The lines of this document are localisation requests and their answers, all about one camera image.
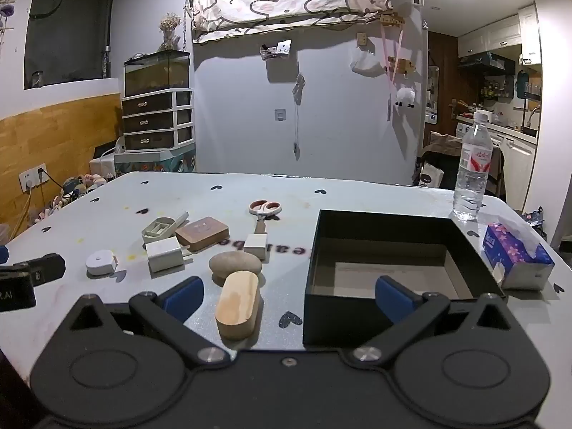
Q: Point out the white and brown drawer unit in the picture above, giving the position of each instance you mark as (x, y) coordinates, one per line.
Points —
(147, 120)

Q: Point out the white bag on wall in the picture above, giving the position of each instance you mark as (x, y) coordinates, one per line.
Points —
(366, 62)

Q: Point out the clear adhesive wall hook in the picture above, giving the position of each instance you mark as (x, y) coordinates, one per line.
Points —
(279, 114)

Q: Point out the white appliance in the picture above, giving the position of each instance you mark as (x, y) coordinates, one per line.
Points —
(105, 163)

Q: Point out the dried flower bunch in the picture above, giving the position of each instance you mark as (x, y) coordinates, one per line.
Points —
(169, 27)

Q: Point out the dark window curtain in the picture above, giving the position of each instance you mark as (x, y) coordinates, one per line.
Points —
(67, 27)

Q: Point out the white charger plug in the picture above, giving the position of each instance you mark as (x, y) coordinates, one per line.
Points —
(163, 254)

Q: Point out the white round tape measure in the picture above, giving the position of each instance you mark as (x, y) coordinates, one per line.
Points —
(100, 262)

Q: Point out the clear plastic wall holder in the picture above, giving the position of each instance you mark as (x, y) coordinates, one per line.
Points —
(277, 49)

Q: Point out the orange and white scissors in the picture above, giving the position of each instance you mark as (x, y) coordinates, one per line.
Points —
(263, 208)

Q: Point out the brown rectangular case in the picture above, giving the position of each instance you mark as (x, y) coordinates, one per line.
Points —
(201, 232)

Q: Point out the purple floral tissue box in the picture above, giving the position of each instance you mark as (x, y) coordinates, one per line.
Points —
(514, 254)

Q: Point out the pink ribbon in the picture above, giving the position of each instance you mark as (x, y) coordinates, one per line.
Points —
(388, 62)

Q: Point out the smooth beige stone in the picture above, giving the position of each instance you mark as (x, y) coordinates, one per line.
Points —
(232, 262)

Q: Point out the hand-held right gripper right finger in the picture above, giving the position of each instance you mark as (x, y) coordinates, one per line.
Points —
(395, 300)

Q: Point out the oval wooden block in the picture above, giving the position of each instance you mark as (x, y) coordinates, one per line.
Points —
(237, 304)

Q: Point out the white bag with black face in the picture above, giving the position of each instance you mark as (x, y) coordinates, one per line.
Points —
(431, 174)

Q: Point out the white plush sheep toy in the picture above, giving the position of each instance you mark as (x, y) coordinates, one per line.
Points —
(405, 97)

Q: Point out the pile of plush toys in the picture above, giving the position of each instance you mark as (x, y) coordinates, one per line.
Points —
(85, 183)

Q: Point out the black cardboard box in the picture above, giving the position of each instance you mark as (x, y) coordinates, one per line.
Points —
(339, 321)

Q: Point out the white lower kitchen cabinet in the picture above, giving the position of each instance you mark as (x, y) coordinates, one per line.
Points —
(514, 165)

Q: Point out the white wall socket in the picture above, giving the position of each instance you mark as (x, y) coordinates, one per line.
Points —
(31, 178)

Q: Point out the dark printed wrapper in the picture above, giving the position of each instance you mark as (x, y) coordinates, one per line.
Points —
(534, 219)

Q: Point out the teal printed cabinet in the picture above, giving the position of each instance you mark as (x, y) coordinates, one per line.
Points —
(152, 161)

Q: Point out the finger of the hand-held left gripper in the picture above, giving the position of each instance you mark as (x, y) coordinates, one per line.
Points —
(47, 268)
(3, 254)

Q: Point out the glass fish tank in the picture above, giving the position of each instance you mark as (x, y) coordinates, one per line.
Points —
(156, 73)

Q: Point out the grey-green small box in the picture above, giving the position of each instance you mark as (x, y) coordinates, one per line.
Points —
(156, 230)

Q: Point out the chair with brown cloth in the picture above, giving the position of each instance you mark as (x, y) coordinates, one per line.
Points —
(440, 147)

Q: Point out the white upper kitchen cabinets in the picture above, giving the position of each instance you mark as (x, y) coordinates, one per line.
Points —
(491, 33)

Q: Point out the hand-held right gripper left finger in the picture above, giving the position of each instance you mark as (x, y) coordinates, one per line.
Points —
(183, 298)

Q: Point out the clear water bottle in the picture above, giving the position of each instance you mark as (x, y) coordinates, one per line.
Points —
(471, 178)

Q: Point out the small white cube box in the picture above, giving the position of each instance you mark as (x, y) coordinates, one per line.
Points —
(255, 245)

